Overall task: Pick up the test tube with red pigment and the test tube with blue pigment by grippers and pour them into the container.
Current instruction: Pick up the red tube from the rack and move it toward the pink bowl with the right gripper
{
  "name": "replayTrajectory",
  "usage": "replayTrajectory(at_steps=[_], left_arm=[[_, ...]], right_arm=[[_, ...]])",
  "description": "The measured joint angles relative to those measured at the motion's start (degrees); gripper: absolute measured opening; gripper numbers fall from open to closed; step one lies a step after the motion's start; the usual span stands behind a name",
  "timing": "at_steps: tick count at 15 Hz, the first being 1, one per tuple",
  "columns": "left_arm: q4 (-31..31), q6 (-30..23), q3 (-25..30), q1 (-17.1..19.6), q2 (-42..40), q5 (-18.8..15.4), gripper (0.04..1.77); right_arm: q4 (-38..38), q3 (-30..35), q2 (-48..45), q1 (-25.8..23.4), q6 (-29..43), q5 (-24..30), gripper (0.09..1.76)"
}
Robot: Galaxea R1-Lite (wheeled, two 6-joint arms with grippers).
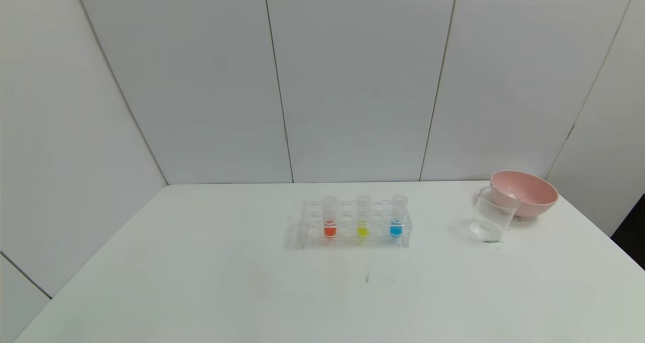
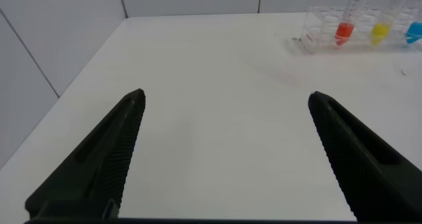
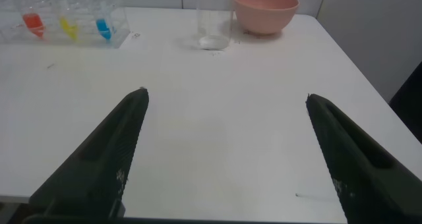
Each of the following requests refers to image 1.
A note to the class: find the red pigment test tube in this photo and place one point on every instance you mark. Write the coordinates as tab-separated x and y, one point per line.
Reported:
329	228

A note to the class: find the blue pigment test tube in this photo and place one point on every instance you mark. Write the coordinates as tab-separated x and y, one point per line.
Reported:
396	229

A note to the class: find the clear plastic test tube rack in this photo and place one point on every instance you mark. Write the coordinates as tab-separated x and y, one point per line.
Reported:
347	234

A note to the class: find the yellow pigment test tube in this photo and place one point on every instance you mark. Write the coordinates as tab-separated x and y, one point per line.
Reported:
363	229

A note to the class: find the clear glass beaker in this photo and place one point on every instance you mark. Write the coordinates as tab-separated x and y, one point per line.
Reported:
491	217

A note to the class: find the pink bowl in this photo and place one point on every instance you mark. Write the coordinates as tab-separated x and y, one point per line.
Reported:
534	197

